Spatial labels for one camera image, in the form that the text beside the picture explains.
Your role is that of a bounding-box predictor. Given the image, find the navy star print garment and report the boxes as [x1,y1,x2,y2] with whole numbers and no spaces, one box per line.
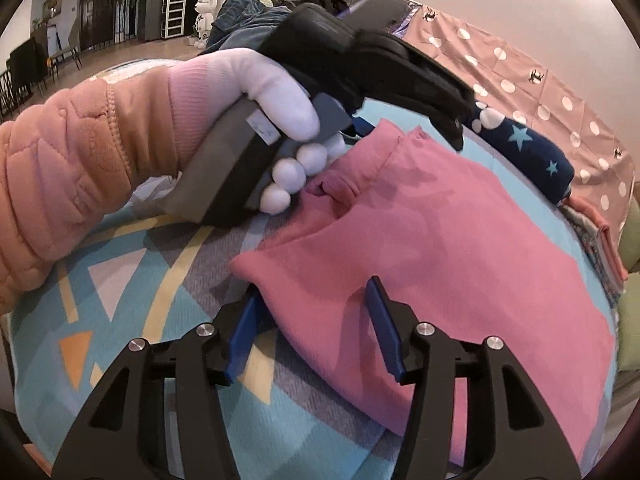
[464,101,575,205]

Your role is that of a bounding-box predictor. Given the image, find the green pillow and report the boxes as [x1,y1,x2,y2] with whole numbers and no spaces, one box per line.
[617,273,640,372]
[618,198,640,273]

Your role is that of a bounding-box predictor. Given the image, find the green pillow back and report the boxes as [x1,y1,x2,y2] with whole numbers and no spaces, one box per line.
[618,198,640,273]

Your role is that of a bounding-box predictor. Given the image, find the pink quilted sleeve forearm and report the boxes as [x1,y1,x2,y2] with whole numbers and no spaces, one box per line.
[1,66,179,313]

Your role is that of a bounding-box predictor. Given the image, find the white shelf rack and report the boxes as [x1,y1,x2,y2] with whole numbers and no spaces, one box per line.
[160,0,186,39]

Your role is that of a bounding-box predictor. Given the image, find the white gloved left hand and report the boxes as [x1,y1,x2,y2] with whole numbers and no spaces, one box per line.
[164,48,350,226]

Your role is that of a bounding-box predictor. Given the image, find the dark blue fuzzy blanket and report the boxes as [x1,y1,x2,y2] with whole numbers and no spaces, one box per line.
[203,0,291,54]

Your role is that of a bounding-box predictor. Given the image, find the green pillow front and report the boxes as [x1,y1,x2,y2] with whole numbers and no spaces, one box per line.
[617,273,640,372]

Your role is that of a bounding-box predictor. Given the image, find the pink small garment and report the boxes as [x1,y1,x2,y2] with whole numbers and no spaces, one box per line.
[231,122,616,465]

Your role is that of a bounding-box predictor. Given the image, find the pink polka dot cloth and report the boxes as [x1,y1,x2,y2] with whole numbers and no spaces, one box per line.
[404,6,634,231]

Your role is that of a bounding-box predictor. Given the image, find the blue grey patterned bedsheet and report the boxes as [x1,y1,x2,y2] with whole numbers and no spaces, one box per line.
[6,141,617,479]

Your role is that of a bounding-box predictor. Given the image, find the stack of folded clothes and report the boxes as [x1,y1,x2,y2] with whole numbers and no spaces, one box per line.
[560,195,628,309]

